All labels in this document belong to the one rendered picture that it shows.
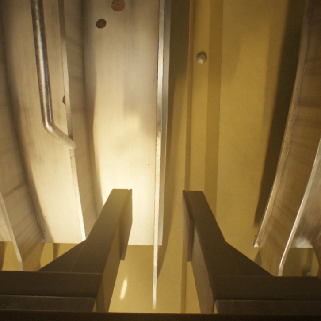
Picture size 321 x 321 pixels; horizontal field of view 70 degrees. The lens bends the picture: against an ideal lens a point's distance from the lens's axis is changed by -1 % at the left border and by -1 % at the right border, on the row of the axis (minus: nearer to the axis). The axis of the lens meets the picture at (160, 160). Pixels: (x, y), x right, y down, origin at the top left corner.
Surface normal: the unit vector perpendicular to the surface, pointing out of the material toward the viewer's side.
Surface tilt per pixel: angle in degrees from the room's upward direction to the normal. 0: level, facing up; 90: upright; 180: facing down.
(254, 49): 90
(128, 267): 90
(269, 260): 90
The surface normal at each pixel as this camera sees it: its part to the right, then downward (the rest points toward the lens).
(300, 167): -1.00, -0.03
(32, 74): 0.00, 0.27
